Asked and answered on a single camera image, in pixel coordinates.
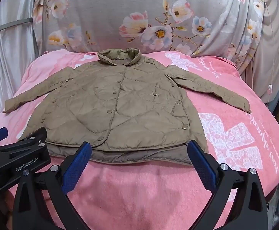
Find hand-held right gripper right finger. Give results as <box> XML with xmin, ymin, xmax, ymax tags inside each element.
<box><xmin>187</xmin><ymin>140</ymin><xmax>268</xmax><ymax>230</ymax></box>

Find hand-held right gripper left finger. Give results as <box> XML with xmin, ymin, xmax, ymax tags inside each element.
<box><xmin>12</xmin><ymin>142</ymin><xmax>93</xmax><ymax>230</ymax></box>

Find khaki quilted jacket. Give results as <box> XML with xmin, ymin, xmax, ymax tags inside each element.
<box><xmin>2</xmin><ymin>48</ymin><xmax>252</xmax><ymax>167</ymax></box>

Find pink printed blanket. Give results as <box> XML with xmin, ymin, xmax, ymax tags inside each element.
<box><xmin>0</xmin><ymin>49</ymin><xmax>279</xmax><ymax>230</ymax></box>

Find white satin curtain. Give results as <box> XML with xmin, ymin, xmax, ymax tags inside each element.
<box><xmin>0</xmin><ymin>0</ymin><xmax>46</xmax><ymax>122</ymax></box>

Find grey floral blanket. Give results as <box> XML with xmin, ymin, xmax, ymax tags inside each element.
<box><xmin>32</xmin><ymin>0</ymin><xmax>265</xmax><ymax>73</ymax></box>

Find beige curtain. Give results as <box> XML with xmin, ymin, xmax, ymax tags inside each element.
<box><xmin>240</xmin><ymin>0</ymin><xmax>279</xmax><ymax>115</ymax></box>

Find white cable with switch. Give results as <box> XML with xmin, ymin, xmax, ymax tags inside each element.
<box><xmin>261</xmin><ymin>0</ymin><xmax>275</xmax><ymax>112</ymax></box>

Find grey curtain strap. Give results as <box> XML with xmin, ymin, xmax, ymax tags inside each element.
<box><xmin>0</xmin><ymin>20</ymin><xmax>34</xmax><ymax>33</ymax></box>

